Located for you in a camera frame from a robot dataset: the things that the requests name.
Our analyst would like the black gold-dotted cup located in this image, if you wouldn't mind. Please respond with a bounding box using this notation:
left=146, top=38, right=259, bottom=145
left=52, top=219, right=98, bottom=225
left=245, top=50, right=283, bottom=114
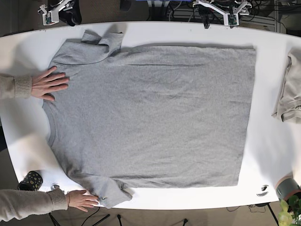
left=17, top=171, right=43, bottom=191

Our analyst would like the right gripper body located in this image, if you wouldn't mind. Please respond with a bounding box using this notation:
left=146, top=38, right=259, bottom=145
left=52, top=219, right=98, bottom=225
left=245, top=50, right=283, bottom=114
left=39, top=0, right=75, bottom=26

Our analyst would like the beige sleeve forearm lower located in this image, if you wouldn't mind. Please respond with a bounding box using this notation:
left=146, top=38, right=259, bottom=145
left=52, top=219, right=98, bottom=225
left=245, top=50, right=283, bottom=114
left=0, top=189, right=68, bottom=222

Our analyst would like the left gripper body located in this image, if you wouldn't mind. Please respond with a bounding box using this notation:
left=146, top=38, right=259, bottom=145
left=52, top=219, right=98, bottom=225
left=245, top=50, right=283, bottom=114
left=194, top=0, right=252, bottom=27

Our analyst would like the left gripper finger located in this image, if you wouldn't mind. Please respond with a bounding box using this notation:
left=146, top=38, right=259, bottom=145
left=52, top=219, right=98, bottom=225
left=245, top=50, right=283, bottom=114
left=201, top=10, right=211, bottom=29

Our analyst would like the beige grey T-shirt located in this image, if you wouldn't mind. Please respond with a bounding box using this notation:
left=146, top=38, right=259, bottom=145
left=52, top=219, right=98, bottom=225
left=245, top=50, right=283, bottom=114
left=272, top=48, right=301, bottom=124

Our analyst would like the person's hand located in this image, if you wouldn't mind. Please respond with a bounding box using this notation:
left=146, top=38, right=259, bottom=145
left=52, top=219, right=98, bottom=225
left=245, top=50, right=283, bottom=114
left=31, top=66, right=69, bottom=101

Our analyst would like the grey plant pot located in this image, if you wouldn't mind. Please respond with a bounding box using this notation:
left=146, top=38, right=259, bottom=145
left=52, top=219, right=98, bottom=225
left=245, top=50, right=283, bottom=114
left=276, top=177, right=301, bottom=201

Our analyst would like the beige sleeve forearm upper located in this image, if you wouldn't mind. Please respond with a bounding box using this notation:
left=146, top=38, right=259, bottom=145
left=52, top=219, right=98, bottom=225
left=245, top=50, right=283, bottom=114
left=0, top=74, right=32, bottom=100

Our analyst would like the medium grey T-shirt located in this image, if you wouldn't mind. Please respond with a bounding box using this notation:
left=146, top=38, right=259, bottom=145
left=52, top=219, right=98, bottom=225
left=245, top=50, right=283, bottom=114
left=43, top=32, right=256, bottom=208

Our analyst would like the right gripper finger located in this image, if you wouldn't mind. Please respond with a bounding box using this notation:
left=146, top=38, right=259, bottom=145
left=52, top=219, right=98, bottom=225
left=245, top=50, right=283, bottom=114
left=66, top=11, right=82, bottom=26

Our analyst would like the person's second hand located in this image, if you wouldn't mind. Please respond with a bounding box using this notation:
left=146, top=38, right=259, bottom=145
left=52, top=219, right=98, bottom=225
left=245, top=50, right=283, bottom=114
left=65, top=190, right=99, bottom=212

